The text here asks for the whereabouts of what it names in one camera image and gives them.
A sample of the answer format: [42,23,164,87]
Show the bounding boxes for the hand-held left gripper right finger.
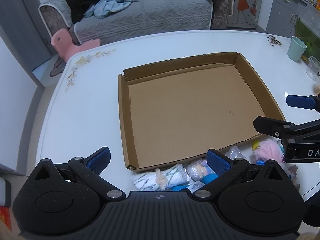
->
[192,148,292,201]

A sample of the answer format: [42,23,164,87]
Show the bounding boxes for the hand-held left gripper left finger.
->
[30,146,126,201]

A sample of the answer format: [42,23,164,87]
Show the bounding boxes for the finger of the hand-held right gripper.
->
[286,94,320,112]
[253,116,320,140]

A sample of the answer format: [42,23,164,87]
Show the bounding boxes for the blue mesh grey sock bundle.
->
[172,173,218,193]

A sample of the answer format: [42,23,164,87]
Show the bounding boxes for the clear plastic-wrapped bundle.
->
[224,146,248,161]

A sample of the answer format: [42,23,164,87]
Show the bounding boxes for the purple plastic-wrapped sock bundle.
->
[186,158,216,181]

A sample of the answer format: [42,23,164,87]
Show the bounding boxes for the pink fluffy sock bundle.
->
[252,140,285,165]

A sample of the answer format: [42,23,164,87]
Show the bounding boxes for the large grey sock bundle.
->
[287,164,301,191]

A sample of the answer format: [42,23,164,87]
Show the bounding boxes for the white striped sock bundle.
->
[131,163,191,192]

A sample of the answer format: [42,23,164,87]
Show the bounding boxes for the shallow cardboard box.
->
[118,52,286,173]

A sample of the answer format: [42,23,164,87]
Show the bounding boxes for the clear plastic cup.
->
[305,56,320,81]

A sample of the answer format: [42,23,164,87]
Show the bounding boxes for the green cup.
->
[287,36,307,62]

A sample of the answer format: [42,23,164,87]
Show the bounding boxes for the person's dark pants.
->
[302,187,320,228]

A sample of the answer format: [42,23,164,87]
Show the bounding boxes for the pile of seed shells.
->
[266,34,283,47]

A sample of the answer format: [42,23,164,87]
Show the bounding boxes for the glass fish tank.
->
[294,4,320,58]

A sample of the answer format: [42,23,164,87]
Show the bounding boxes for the grey cabinet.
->
[266,0,320,38]

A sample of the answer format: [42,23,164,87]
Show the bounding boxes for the patterned floor mat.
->
[49,55,67,77]

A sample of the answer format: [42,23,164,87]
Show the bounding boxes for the red packet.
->
[0,177,13,231]

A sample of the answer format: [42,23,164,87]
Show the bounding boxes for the figure printed panel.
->
[227,0,265,30]

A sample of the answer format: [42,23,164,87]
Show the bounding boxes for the pink child chair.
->
[50,28,101,62]

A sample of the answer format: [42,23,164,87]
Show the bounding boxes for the grey sofa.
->
[38,0,238,46]

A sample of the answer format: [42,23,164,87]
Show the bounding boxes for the grey door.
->
[0,0,58,63]

